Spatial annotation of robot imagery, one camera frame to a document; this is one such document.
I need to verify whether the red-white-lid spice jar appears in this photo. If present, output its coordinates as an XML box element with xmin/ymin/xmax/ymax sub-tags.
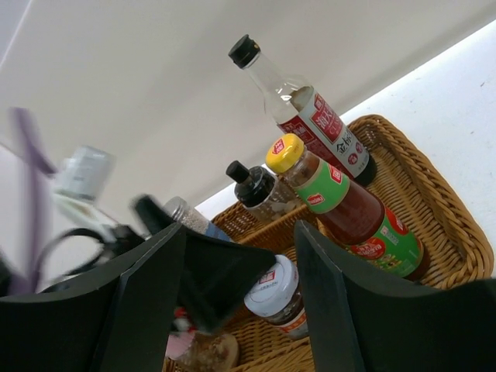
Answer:
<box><xmin>244</xmin><ymin>254</ymin><xmax>308</xmax><ymax>339</ymax></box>

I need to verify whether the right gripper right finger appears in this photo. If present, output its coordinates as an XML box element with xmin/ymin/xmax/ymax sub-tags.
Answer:
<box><xmin>294</xmin><ymin>221</ymin><xmax>495</xmax><ymax>371</ymax></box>

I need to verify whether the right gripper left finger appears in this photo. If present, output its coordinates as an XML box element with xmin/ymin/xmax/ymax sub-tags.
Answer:
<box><xmin>1</xmin><ymin>224</ymin><xmax>186</xmax><ymax>371</ymax></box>

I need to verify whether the green-label yellow-cap sauce bottle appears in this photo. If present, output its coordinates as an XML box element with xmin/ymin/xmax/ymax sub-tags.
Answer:
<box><xmin>265</xmin><ymin>134</ymin><xmax>430</xmax><ymax>281</ymax></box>

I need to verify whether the pink-cap spice shaker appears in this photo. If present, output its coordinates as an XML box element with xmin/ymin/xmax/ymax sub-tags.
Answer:
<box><xmin>166</xmin><ymin>332</ymin><xmax>239</xmax><ymax>372</ymax></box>

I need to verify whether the silver-lid blue-label jar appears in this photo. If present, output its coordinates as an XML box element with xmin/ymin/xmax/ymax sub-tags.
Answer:
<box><xmin>164</xmin><ymin>196</ymin><xmax>233</xmax><ymax>242</ymax></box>

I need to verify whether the tall red-label sauce bottle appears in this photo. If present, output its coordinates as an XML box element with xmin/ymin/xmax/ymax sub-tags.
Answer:
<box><xmin>229</xmin><ymin>34</ymin><xmax>377</xmax><ymax>186</ymax></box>

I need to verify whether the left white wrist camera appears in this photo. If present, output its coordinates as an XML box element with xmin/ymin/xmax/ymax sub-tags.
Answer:
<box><xmin>53</xmin><ymin>145</ymin><xmax>115</xmax><ymax>242</ymax></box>

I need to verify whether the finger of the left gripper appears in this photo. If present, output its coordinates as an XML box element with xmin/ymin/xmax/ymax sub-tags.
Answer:
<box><xmin>133</xmin><ymin>195</ymin><xmax>276</xmax><ymax>333</ymax></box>

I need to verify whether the brown wicker divided tray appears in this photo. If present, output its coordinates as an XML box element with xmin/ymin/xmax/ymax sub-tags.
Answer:
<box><xmin>212</xmin><ymin>115</ymin><xmax>494</xmax><ymax>371</ymax></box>

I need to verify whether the black-cap spice shaker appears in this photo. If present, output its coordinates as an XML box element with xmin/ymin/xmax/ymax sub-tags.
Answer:
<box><xmin>226</xmin><ymin>160</ymin><xmax>302</xmax><ymax>224</ymax></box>

